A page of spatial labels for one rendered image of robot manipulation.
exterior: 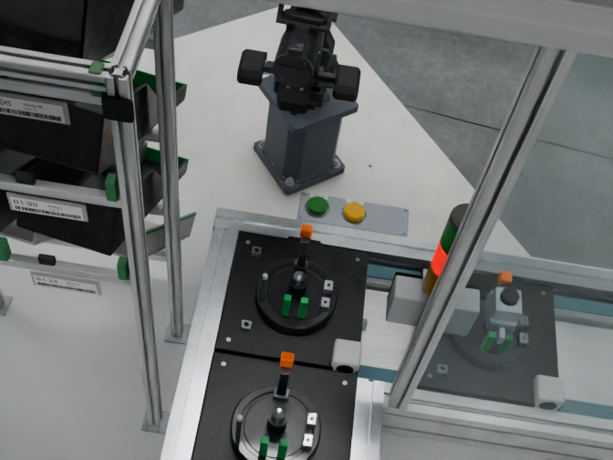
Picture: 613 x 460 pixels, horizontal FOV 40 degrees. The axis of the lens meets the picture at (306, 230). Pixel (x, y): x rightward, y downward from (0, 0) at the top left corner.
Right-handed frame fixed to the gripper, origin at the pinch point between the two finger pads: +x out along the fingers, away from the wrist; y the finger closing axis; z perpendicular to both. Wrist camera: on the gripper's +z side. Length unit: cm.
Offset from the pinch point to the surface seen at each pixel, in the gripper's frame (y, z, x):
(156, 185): -16.9, 23.8, -2.5
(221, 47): -21, -52, 40
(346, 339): 14.6, 25.7, 28.4
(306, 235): 5.3, 12.5, 18.8
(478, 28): 8, 76, -80
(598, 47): 11, 76, -80
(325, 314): 10.5, 22.8, 26.4
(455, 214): 22.2, 31.4, -16.3
